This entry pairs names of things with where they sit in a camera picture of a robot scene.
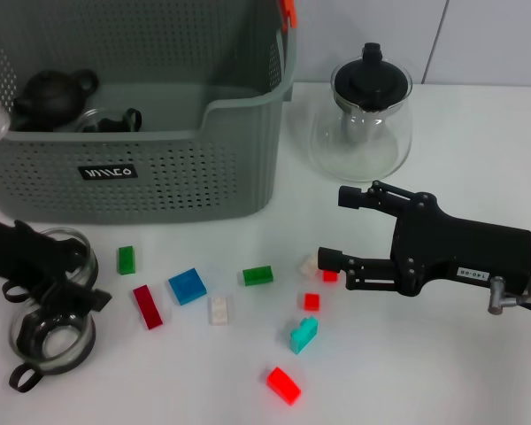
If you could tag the glass teacup with black holder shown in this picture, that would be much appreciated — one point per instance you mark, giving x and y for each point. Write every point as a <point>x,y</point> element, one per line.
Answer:
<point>92,272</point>
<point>110,124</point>
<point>57,350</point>

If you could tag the grey perforated storage bin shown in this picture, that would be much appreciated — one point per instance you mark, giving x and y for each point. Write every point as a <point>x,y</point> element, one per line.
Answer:
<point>159,177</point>

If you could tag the small red toy brick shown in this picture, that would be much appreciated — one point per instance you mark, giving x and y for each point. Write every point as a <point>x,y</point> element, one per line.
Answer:
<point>311,302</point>
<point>330,276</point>

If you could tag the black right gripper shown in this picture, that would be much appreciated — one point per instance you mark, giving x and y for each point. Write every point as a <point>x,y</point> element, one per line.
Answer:
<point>460,248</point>

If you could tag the white translucent toy brick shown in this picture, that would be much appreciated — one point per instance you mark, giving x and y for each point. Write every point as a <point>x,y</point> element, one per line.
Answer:
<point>309,268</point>
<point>219,310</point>

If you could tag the long dark red toy brick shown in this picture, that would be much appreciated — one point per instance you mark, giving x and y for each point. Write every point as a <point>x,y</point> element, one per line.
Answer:
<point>148,307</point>

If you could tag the teal toy brick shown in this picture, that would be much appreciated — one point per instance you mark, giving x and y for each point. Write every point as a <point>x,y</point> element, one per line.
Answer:
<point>303,336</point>

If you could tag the green translucent toy brick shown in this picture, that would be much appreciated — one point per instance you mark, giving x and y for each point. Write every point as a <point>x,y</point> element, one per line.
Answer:
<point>127,261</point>
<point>256,276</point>

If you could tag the dark clay teapot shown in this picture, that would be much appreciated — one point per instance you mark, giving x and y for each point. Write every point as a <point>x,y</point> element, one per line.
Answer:
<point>53,99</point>

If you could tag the blue square toy brick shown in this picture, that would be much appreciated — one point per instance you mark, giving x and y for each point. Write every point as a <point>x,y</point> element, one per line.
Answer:
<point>188,287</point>

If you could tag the clear glass teapot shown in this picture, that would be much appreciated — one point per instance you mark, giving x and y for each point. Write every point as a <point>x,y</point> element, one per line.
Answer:
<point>363,155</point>

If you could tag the black teapot lid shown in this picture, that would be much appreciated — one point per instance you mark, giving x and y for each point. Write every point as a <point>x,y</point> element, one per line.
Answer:
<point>371,79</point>

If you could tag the bright red sloped toy brick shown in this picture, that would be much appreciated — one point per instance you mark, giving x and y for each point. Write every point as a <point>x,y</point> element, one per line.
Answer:
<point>283,385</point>

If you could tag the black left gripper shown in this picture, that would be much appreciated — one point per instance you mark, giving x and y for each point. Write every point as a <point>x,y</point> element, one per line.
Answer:
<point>22,252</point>

